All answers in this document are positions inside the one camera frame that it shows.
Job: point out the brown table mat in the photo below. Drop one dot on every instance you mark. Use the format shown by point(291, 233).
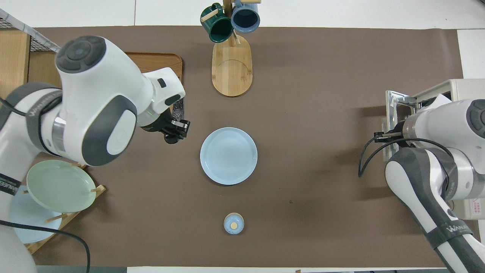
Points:
point(310, 151)

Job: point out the wooden stepped shelf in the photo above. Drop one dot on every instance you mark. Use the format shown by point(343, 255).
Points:
point(15, 57)

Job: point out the wooden serving tray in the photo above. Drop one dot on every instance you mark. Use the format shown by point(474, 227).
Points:
point(159, 60)

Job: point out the light blue racked plate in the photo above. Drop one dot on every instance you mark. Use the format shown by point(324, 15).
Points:
point(34, 225)

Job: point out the wooden mug tree stand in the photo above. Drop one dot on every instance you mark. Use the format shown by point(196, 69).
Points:
point(232, 72)

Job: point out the blue ceramic mug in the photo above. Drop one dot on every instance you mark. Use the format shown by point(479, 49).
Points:
point(245, 19)

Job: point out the cream toaster oven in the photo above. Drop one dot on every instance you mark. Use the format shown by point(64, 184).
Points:
point(466, 89)

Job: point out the small blue lidded jar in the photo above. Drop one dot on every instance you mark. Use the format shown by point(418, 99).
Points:
point(233, 223)

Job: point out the white patterned cloth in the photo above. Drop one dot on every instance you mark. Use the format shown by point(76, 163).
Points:
point(41, 38)

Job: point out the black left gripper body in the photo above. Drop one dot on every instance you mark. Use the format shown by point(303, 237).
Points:
point(159, 123)

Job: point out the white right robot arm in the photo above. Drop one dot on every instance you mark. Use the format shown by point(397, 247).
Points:
point(435, 182)

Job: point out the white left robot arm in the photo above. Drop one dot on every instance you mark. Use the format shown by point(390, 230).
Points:
point(98, 94)

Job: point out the dark green ceramic mug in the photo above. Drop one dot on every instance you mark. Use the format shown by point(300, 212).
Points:
point(218, 28)

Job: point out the pale green racked plate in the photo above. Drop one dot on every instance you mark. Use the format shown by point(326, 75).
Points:
point(60, 185)

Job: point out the wooden plate rack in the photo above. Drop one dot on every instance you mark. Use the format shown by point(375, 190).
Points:
point(64, 223)

